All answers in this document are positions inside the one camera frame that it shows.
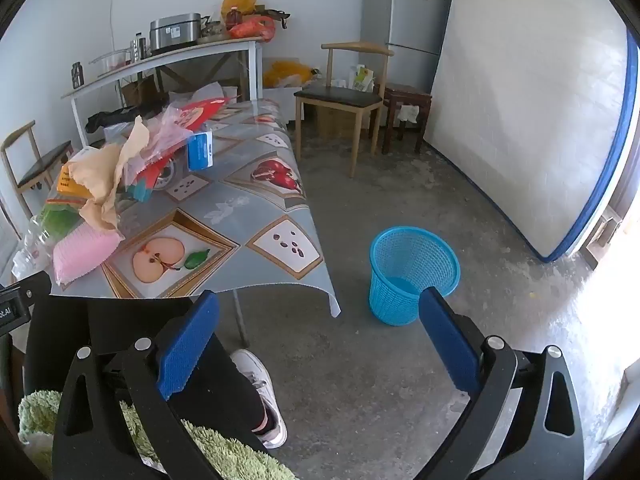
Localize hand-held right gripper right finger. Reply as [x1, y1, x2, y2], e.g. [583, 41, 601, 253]
[417, 286, 586, 480]

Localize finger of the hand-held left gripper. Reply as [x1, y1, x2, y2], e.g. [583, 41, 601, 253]
[0, 271, 53, 307]

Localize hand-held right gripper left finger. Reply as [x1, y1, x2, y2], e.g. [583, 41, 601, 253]
[52, 290, 223, 480]

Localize pink sponge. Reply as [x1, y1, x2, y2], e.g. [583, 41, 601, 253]
[52, 224, 125, 286]

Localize blue plastic wastebasket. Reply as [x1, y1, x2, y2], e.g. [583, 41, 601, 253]
[369, 226, 461, 326]

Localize green label plastic bottle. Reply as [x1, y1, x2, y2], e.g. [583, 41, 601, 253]
[12, 195, 85, 281]

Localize orange snack packet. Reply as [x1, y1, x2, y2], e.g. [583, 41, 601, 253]
[56, 160, 93, 198]

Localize teal plastic piece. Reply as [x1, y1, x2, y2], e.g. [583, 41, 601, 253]
[125, 177, 153, 204]

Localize red cartoon can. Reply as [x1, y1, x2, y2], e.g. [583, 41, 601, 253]
[145, 156, 190, 192]

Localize blue white carton box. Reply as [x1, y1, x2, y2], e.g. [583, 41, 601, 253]
[186, 130, 216, 171]

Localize clear plastic bag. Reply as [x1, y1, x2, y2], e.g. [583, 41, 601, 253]
[120, 105, 198, 186]

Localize red white snack packet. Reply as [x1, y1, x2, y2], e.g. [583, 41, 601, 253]
[167, 97, 241, 131]

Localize person's leg black pants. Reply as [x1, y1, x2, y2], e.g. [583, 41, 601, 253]
[22, 294, 267, 443]

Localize white sneaker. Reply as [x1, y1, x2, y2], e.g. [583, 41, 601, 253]
[230, 349, 288, 450]

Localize green fuzzy jacket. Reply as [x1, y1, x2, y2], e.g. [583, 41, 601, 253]
[17, 389, 296, 480]

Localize wooden chair black seat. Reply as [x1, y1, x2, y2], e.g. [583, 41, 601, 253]
[0, 121, 75, 211]
[294, 42, 396, 178]

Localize fruit print tablecloth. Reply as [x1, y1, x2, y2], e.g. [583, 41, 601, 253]
[47, 97, 342, 318]

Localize black bag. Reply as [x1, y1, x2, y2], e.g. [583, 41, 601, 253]
[86, 105, 166, 134]

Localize cardboard box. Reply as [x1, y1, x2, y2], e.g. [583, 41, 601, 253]
[121, 75, 158, 108]
[315, 107, 373, 141]

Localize clear plastic container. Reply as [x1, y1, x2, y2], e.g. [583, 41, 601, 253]
[90, 49, 132, 78]

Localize white mattress blue trim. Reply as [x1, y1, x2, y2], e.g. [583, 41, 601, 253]
[424, 0, 640, 263]

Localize dark wooden stool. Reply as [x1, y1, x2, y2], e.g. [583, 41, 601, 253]
[381, 82, 433, 155]

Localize white plastic bag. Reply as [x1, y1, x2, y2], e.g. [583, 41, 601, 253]
[167, 85, 236, 106]

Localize white foam box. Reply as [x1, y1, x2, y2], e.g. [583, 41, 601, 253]
[265, 85, 303, 122]

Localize white green package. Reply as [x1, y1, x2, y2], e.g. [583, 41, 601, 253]
[350, 64, 376, 93]

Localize white long table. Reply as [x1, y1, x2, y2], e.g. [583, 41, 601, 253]
[61, 36, 265, 148]

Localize silver rice cooker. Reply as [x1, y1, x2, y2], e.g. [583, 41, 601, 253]
[149, 12, 202, 56]

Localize red plastic bag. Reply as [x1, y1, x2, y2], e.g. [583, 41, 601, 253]
[229, 16, 277, 43]

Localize silver refrigerator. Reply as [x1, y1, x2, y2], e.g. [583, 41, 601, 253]
[361, 0, 458, 92]

